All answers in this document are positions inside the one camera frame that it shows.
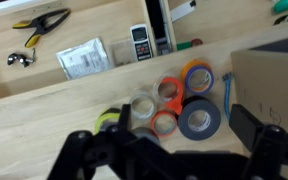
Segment white strip with black clip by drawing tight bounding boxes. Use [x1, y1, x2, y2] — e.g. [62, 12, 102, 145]
[171, 0, 197, 22]

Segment orange tape dispenser roll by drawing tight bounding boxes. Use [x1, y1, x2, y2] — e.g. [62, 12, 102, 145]
[153, 75, 184, 115]

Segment yellow black spring clamp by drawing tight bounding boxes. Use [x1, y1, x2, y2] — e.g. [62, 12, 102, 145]
[12, 9, 71, 48]

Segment clear tape roll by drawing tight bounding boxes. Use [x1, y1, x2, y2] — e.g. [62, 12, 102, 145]
[129, 92, 157, 120]

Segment purple orange stacked tape rolls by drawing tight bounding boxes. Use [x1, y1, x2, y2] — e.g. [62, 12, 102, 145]
[180, 60, 214, 95]

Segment red tape roll small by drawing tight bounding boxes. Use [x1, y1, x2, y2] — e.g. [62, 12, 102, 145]
[191, 38, 203, 47]

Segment white handheld meter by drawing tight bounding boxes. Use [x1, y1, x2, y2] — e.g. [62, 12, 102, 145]
[130, 24, 152, 61]

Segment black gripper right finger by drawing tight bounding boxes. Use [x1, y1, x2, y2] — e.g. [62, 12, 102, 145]
[229, 104, 264, 151]

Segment yellow tape roll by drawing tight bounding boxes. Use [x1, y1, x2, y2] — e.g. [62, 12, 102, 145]
[95, 108, 121, 133]

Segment green tape roll small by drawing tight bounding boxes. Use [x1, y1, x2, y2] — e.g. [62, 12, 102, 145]
[176, 41, 192, 51]

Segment small black metal clamp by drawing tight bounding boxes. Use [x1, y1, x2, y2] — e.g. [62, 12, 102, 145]
[7, 49, 36, 68]

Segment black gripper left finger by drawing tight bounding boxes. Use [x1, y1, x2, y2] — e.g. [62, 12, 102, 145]
[118, 104, 131, 130]

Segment clear plastic bag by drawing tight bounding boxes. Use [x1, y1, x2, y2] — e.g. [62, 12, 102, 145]
[111, 39, 135, 66]

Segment grey tape roll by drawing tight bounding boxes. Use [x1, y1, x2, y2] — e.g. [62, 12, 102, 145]
[177, 96, 221, 141]

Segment silver foil packet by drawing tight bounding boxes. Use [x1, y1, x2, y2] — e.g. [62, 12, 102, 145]
[56, 38, 112, 80]

